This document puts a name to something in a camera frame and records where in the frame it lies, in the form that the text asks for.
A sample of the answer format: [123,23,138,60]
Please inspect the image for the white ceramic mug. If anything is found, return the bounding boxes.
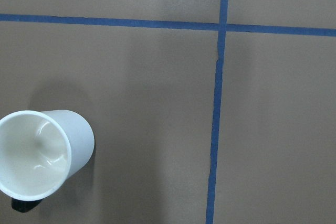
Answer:
[1,110,95,201]

